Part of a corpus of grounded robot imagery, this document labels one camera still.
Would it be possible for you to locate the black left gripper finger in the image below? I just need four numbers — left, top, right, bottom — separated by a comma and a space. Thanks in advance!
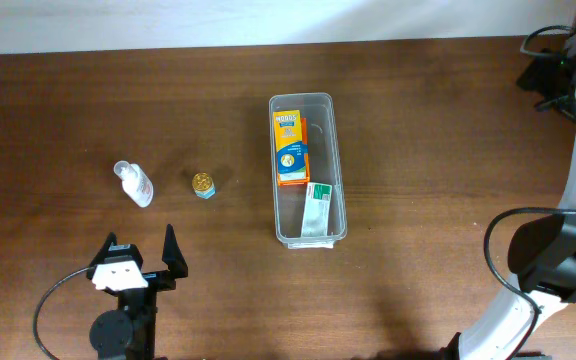
162, 224, 188, 279
89, 232, 117, 267

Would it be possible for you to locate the small jar gold lid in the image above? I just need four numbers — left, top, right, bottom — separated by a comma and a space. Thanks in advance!
192, 172, 216, 199

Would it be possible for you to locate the white lotion bottle clear cap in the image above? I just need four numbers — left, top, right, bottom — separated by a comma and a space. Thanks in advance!
113, 160, 154, 208

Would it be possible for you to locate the orange red medicine box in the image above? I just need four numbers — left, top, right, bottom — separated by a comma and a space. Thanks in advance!
277, 117, 311, 187

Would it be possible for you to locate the white green medicine box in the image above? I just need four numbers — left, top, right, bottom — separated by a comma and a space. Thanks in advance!
301, 182, 332, 237

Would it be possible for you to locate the yellow blue medicine box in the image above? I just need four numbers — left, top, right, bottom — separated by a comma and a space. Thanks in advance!
272, 110, 304, 179

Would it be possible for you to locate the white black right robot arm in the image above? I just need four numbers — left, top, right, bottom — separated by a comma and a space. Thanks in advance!
438, 15, 576, 360

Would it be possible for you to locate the clear plastic container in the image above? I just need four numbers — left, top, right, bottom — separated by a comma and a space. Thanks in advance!
269, 92, 348, 249

